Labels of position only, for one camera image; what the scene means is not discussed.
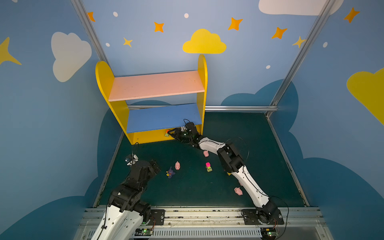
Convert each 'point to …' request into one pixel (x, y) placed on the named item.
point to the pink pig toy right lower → (238, 191)
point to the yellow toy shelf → (145, 124)
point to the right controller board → (268, 233)
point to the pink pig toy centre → (206, 153)
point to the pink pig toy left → (177, 165)
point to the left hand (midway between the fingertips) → (154, 166)
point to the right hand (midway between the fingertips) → (169, 132)
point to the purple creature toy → (170, 173)
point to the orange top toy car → (166, 134)
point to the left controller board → (143, 232)
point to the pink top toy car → (208, 167)
